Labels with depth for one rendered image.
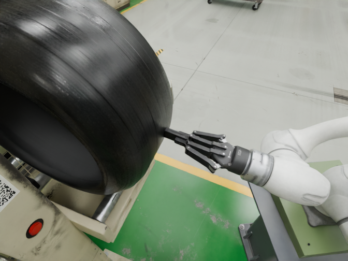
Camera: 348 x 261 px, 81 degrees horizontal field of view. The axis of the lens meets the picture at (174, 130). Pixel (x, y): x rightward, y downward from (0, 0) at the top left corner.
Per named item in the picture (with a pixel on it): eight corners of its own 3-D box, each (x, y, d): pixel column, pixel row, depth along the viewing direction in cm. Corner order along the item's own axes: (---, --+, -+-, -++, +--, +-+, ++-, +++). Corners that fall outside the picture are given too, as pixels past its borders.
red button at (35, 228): (34, 237, 49) (28, 233, 47) (29, 234, 49) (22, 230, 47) (44, 225, 51) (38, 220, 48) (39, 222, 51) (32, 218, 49)
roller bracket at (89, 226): (110, 244, 65) (102, 234, 58) (17, 201, 75) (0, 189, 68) (115, 233, 67) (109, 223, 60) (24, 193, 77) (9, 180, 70)
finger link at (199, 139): (227, 149, 55) (228, 146, 56) (188, 134, 57) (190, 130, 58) (222, 157, 58) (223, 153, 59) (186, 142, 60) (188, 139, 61)
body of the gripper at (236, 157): (252, 143, 56) (219, 131, 57) (248, 168, 50) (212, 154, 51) (241, 158, 61) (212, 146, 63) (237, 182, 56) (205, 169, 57)
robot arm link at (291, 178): (258, 198, 53) (254, 169, 64) (319, 222, 51) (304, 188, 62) (278, 165, 48) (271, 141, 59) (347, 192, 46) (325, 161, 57)
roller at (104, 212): (103, 228, 64) (91, 220, 62) (98, 228, 67) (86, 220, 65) (150, 146, 86) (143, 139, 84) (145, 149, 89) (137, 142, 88)
